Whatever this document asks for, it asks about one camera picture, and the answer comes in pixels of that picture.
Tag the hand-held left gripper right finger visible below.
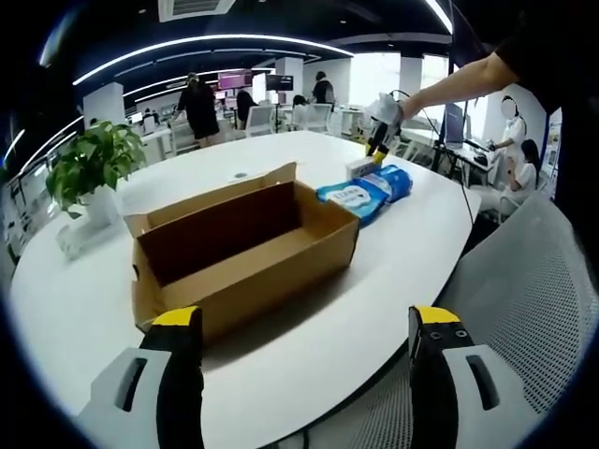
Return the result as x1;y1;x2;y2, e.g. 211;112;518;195
407;305;539;449

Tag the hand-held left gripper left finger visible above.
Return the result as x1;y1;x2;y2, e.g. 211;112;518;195
77;306;206;449

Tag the small white box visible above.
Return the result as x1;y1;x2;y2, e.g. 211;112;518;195
344;156;381;179

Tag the blue wet wipes packet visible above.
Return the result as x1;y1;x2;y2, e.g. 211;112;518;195
316;184;390;228

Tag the brown cardboard shoe box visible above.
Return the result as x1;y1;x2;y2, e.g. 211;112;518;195
124;161;361;345

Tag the white office chair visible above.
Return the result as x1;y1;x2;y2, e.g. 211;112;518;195
245;105;275;137
303;103;333;135

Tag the black monitor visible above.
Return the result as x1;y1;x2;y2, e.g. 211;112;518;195
266;74;295;93

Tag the grey mesh office chair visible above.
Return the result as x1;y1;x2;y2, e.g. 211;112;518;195
289;191;599;449

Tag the person's black shirt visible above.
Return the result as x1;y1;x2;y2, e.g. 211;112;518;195
493;18;599;244

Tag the blue white signboard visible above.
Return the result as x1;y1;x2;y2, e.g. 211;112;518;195
545;107;563;188

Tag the small clear cup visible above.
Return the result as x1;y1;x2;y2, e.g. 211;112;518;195
55;224;88;261

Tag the long ceiling light strip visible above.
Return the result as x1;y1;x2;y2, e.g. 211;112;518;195
72;33;355;88

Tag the ceiling air conditioner vent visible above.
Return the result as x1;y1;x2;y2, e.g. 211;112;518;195
157;0;235;23

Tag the green potted plant white pot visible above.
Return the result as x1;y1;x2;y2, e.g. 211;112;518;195
45;120;147;230

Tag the white square pillar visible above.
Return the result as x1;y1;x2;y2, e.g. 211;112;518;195
82;81;126;127

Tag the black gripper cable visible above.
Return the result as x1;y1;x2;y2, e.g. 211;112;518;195
390;88;474;224

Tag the purple wall screen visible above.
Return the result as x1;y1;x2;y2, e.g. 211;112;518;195
217;69;254;93

